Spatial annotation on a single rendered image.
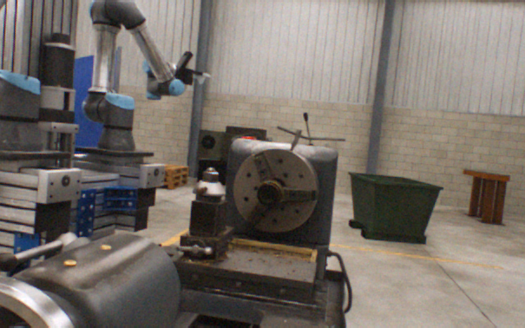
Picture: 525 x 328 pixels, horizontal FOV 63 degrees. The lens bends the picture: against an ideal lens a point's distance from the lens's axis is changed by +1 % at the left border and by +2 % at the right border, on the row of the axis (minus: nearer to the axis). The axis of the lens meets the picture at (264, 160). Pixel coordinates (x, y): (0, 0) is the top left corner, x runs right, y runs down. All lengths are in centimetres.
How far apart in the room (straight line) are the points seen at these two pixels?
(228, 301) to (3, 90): 90
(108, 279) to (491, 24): 1234
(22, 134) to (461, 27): 1158
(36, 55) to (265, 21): 1063
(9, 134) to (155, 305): 106
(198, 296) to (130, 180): 86
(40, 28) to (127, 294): 144
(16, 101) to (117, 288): 109
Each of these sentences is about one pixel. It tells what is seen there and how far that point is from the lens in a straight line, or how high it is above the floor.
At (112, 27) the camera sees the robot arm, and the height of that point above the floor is 167.
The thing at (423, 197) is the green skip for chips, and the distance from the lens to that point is 614.
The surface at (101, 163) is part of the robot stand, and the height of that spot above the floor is 110.
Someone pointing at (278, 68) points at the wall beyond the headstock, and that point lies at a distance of 1179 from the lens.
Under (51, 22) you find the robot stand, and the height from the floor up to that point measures 162.
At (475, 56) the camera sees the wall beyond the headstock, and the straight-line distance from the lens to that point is 1228.
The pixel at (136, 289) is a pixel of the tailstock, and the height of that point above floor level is 112.
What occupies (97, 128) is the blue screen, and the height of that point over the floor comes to 117.
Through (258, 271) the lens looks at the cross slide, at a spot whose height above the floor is 97.
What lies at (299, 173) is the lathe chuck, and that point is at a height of 115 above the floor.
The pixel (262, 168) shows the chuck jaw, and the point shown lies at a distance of 151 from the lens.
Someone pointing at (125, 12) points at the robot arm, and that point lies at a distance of 190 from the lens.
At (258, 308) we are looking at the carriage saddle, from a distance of 97.
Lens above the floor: 127
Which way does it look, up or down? 3 degrees down
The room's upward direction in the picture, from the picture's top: 6 degrees clockwise
